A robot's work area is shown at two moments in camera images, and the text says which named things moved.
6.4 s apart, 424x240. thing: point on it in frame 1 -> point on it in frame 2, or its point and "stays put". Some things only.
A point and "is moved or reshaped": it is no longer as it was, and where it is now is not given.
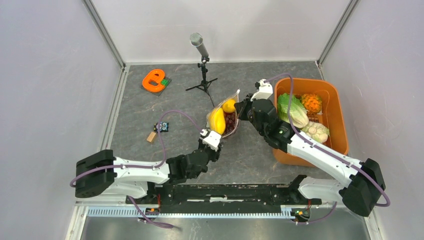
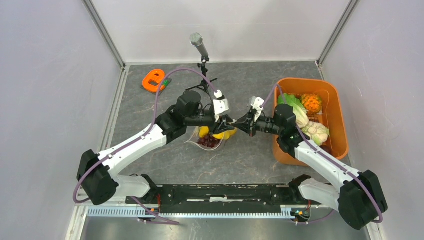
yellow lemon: x=228 y=106 -> x=204 y=131
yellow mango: x=217 y=120 is moved or reshaped
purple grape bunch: x=230 y=122 is moved or reshaped
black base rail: x=278 y=194 stays put
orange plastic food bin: x=334 y=109 stays put
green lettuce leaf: x=298 y=113 stays put
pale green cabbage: x=318 y=132 stays put
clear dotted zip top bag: x=223 y=119 is moved or reshaped
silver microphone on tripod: x=196 y=39 stays put
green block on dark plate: x=165 y=81 stays put
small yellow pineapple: x=312 y=102 stays put
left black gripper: x=215 y=154 -> x=222 y=126
